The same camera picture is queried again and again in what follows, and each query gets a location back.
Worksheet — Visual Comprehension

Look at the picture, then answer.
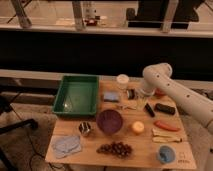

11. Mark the white lidded cup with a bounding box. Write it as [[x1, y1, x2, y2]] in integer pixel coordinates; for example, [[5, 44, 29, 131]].
[[116, 74, 129, 90]]

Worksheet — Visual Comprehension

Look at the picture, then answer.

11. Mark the green plastic tray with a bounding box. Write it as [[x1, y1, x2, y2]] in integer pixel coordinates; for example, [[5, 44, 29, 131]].
[[52, 76, 99, 118]]

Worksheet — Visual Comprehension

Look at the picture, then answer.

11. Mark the yellow banana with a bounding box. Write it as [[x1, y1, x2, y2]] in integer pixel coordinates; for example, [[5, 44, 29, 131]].
[[152, 129, 182, 143]]

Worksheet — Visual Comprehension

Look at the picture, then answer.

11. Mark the black and silver can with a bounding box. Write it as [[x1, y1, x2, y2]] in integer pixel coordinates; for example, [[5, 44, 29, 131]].
[[126, 89, 136, 100]]

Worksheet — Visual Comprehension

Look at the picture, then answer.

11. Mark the black handled knife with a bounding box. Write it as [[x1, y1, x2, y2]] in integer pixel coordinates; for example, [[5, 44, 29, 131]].
[[145, 103, 155, 117]]

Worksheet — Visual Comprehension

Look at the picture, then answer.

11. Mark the blue small cup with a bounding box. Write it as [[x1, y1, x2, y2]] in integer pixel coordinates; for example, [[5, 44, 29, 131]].
[[157, 145, 176, 164]]

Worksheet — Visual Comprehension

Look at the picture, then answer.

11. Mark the bunch of dark grapes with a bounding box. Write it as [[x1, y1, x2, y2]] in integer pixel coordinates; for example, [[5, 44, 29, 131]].
[[96, 142, 133, 158]]

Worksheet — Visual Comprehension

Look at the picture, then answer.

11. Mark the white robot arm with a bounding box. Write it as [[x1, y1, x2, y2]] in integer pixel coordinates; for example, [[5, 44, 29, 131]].
[[139, 63, 213, 135]]

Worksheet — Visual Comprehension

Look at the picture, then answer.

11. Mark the orange carrot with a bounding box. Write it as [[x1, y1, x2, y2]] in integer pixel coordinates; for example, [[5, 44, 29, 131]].
[[154, 120, 180, 132]]

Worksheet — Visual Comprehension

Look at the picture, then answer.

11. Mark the blue sponge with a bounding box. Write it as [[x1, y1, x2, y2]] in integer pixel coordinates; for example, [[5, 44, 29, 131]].
[[103, 92, 119, 102]]

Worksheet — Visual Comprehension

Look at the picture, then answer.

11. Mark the red bowl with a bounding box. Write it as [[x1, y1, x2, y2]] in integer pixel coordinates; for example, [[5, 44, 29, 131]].
[[155, 88, 166, 97]]

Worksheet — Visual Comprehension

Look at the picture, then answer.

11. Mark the purple bowl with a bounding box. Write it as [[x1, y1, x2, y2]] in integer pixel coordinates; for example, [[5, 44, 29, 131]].
[[96, 109, 123, 135]]

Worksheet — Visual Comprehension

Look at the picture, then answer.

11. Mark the black rectangular block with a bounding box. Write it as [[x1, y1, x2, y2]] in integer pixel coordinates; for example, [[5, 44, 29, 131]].
[[155, 103, 175, 115]]

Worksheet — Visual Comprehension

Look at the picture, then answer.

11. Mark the small metal cup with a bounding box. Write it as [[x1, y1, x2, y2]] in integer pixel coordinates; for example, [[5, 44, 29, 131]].
[[79, 122, 92, 136]]

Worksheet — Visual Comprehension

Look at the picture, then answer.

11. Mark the blue cloth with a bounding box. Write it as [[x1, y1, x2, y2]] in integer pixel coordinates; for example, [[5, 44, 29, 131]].
[[52, 135, 82, 159]]

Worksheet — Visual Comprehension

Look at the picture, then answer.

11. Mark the metal fork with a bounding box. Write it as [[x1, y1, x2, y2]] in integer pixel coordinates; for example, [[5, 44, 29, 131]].
[[116, 105, 137, 110]]

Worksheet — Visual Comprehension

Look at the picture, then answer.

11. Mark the yellow round fruit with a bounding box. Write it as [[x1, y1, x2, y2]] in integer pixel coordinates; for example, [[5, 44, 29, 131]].
[[131, 121, 145, 135]]

